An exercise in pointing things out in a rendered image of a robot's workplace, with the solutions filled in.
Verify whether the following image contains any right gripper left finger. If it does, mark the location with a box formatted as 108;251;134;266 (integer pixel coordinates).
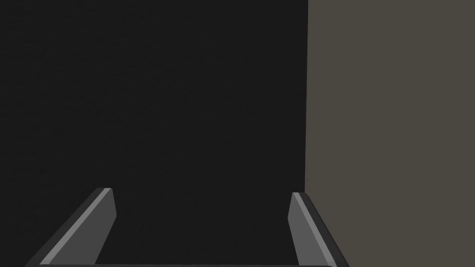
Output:
24;187;117;266

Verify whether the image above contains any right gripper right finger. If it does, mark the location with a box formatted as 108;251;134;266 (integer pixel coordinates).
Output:
287;191;350;267

